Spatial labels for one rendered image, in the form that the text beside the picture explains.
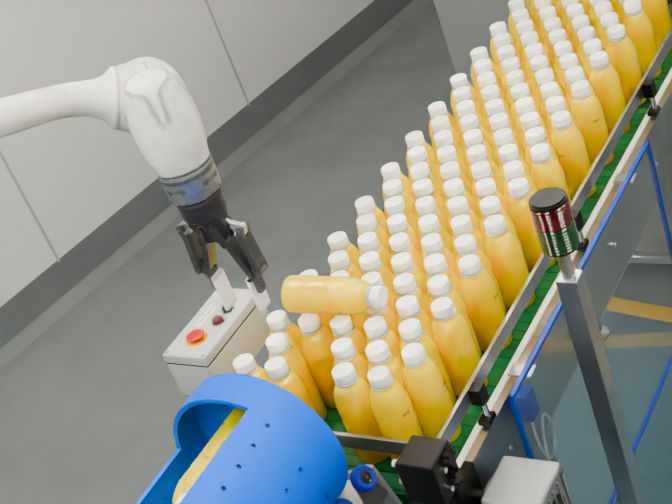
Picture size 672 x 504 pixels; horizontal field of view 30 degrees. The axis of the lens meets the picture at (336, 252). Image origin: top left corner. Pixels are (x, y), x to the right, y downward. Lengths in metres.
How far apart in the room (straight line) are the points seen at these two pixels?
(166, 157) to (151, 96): 0.10
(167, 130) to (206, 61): 3.46
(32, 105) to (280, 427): 0.62
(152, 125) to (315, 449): 0.54
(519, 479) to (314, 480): 0.40
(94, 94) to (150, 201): 3.16
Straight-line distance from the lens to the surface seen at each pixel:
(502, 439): 2.24
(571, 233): 2.05
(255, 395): 1.91
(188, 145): 1.92
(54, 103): 2.03
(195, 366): 2.30
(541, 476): 2.13
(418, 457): 2.03
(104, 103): 2.05
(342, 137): 5.28
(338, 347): 2.16
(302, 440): 1.89
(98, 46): 5.00
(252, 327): 2.37
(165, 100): 1.89
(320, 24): 5.83
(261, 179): 5.20
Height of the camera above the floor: 2.33
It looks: 31 degrees down
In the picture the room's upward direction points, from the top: 22 degrees counter-clockwise
